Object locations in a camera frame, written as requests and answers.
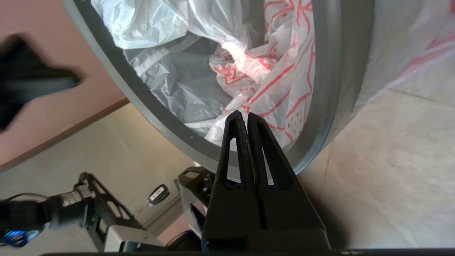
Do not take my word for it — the black key fob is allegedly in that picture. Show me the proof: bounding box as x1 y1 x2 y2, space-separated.
147 183 170 207

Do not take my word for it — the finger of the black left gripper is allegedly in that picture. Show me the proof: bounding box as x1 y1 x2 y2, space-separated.
0 34 85 133

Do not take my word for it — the grey bin rim ring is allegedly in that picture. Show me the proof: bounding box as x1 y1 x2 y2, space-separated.
62 0 375 178

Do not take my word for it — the black robot torso frame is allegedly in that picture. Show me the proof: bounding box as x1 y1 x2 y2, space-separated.
0 166 215 251

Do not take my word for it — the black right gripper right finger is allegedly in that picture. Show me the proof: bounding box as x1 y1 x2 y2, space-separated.
247 112 327 231

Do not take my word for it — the new white orange-print bag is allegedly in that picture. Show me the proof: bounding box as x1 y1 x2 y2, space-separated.
91 0 455 151

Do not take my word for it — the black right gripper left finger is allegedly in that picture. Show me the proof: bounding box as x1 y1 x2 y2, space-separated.
202 110 264 250

